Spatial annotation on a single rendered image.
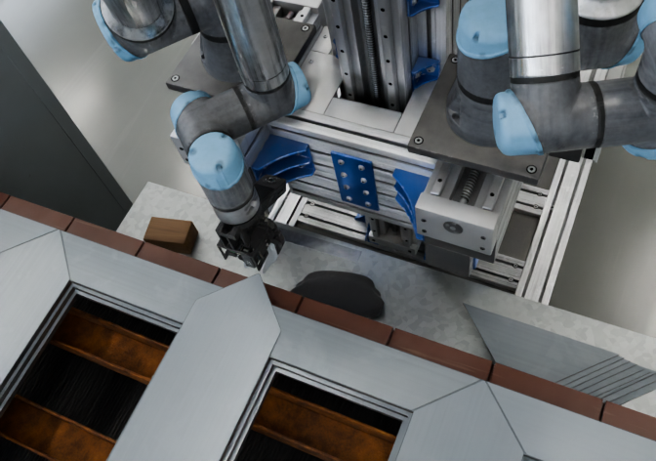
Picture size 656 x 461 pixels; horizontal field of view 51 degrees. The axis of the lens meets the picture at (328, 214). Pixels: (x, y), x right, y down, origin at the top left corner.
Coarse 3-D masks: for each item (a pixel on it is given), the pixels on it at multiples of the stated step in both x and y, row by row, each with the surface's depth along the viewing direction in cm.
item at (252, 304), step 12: (228, 288) 128; (240, 288) 128; (252, 288) 128; (204, 300) 128; (216, 300) 128; (228, 300) 127; (240, 300) 127; (252, 300) 127; (264, 300) 126; (228, 312) 126; (240, 312) 126; (252, 312) 125; (264, 312) 125; (264, 324) 124; (276, 324) 123
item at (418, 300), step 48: (144, 192) 165; (336, 240) 150; (288, 288) 146; (384, 288) 143; (432, 288) 141; (480, 288) 139; (432, 336) 136; (480, 336) 134; (576, 336) 131; (624, 336) 130
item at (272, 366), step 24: (72, 288) 135; (144, 312) 130; (48, 336) 132; (24, 360) 128; (264, 384) 120; (312, 384) 119; (336, 384) 117; (0, 408) 125; (384, 408) 115; (240, 432) 116; (528, 456) 106
